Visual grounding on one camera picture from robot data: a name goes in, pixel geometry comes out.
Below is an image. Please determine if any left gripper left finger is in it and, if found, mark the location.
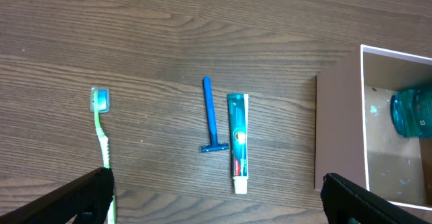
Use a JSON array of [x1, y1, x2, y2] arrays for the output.
[[1, 167, 114, 224]]

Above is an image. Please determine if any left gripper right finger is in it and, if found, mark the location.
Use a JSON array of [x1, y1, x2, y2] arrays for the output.
[[320, 173, 428, 224]]

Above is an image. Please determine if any blue mouthwash bottle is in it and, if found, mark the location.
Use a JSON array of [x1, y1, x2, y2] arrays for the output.
[[390, 87, 431, 138]]

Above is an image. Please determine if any blue disposable razor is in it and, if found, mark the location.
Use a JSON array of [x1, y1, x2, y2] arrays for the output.
[[200, 76, 230, 152]]

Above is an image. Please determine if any green toothpaste tube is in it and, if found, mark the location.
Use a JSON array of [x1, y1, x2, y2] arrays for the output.
[[227, 93, 249, 194]]

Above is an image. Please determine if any white cardboard box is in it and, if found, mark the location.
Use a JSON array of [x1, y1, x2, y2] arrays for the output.
[[315, 45, 431, 210]]

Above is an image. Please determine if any green toothbrush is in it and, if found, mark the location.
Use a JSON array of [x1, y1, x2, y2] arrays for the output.
[[89, 86, 117, 224]]

